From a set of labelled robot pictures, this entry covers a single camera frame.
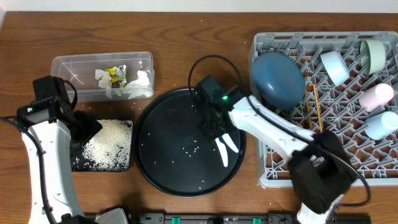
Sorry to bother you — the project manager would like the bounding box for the light blue saucer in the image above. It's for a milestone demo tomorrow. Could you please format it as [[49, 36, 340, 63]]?
[[320, 51, 349, 86]]

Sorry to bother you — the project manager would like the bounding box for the light blue plastic knife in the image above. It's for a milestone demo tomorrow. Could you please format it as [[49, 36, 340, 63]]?
[[222, 133, 239, 153]]

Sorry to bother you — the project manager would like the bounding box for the white tissue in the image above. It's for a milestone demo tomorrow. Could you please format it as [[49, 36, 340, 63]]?
[[121, 70, 154, 100]]

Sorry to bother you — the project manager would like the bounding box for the mint green bowl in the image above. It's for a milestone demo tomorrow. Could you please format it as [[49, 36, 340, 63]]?
[[360, 40, 386, 75]]

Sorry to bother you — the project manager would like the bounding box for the pink cup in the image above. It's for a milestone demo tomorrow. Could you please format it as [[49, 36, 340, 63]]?
[[359, 83, 394, 112]]

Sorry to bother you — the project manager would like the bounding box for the white small cup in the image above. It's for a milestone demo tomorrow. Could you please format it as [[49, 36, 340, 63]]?
[[365, 111, 397, 140]]

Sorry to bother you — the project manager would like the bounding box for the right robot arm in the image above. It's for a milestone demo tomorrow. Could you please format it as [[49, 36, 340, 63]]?
[[190, 77, 356, 223]]

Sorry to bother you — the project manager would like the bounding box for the white plastic knife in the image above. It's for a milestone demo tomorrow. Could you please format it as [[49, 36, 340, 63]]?
[[215, 138, 228, 167]]

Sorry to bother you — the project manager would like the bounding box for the grey dishwasher rack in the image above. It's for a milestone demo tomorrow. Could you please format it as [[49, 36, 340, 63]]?
[[248, 30, 398, 189]]

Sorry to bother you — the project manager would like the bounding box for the yellow green snack wrapper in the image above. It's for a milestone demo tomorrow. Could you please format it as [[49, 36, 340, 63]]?
[[105, 65, 127, 88]]

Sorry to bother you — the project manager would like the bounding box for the wooden chopstick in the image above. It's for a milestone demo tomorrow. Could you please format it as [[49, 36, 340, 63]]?
[[305, 87, 312, 128], [313, 84, 323, 133]]

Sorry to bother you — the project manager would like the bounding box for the silver white napkin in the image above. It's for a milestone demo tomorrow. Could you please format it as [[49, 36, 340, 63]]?
[[95, 69, 112, 99]]

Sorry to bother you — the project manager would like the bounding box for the black rectangular tray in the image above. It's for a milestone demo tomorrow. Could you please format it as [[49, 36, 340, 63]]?
[[70, 116, 134, 173]]

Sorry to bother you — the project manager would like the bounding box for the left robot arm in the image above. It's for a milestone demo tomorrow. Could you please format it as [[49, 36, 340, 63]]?
[[16, 75, 102, 223]]

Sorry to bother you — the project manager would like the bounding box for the black mounting rail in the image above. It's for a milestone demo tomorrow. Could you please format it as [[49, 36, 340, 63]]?
[[85, 212, 373, 224]]

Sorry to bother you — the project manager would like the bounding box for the dark blue plate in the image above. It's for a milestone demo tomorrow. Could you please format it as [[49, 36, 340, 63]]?
[[251, 52, 305, 110]]

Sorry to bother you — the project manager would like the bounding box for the round black serving tray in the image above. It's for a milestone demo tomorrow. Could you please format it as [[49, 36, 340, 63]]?
[[131, 89, 246, 197]]

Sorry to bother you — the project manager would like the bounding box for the clear plastic bin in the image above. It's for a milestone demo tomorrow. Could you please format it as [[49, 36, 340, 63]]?
[[51, 52, 155, 103]]

